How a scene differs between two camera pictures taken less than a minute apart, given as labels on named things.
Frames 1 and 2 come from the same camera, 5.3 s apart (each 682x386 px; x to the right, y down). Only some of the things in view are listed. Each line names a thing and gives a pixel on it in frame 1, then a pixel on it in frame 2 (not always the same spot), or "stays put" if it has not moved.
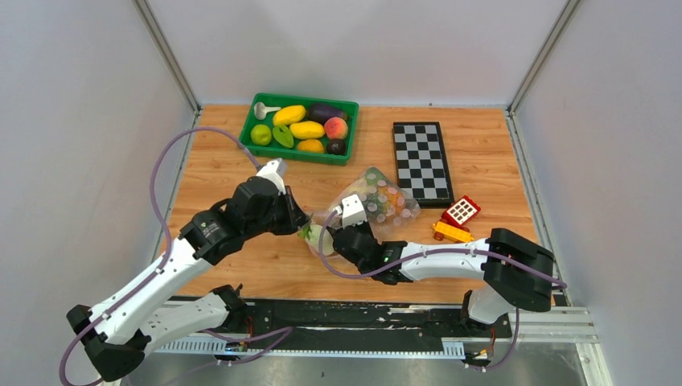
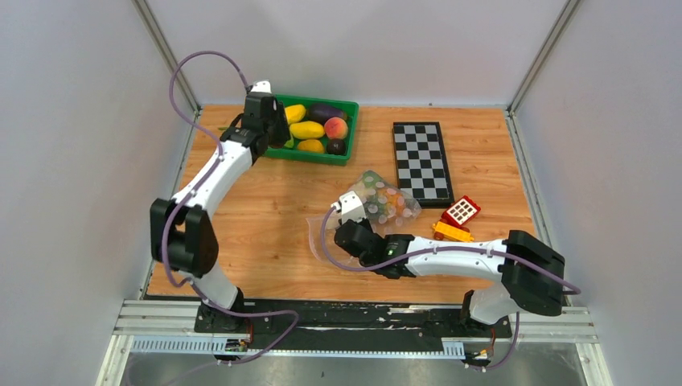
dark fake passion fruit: (336, 146) stays put
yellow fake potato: (307, 129) stays put
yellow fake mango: (289, 115) stays put
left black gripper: (296, 216) → (282, 133)
